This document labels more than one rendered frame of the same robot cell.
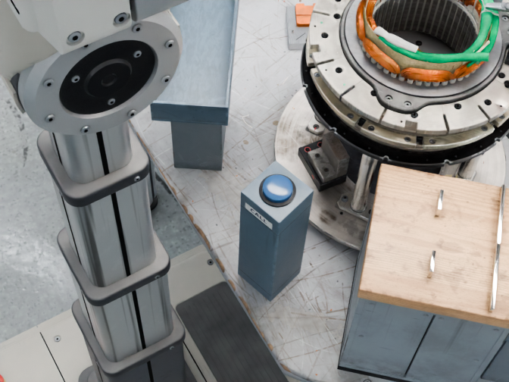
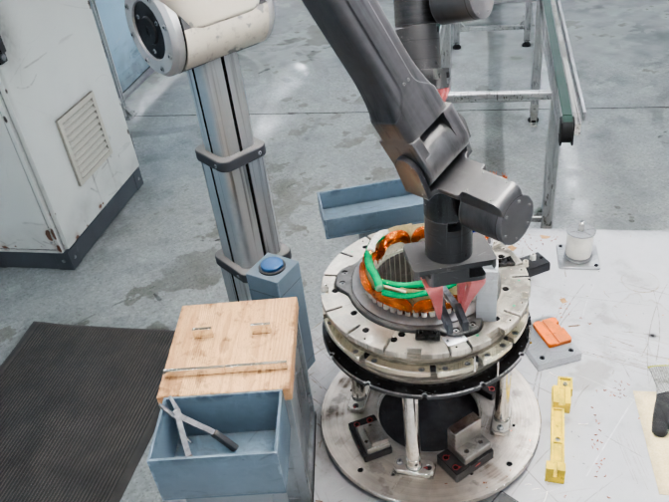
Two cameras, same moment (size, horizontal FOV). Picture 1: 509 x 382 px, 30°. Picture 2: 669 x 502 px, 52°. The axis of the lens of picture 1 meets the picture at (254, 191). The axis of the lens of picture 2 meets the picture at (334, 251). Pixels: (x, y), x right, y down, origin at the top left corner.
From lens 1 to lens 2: 130 cm
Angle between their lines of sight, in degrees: 58
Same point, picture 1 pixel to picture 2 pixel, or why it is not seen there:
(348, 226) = (339, 396)
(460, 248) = (224, 352)
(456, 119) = (338, 314)
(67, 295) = not seen: hidden behind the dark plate
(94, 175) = (207, 146)
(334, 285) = not seen: hidden behind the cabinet
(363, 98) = (341, 263)
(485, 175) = (431, 487)
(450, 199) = (270, 339)
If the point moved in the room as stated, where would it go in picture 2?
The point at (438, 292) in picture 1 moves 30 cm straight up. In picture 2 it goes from (182, 345) to (127, 172)
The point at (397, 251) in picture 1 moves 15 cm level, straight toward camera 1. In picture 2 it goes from (216, 318) to (128, 315)
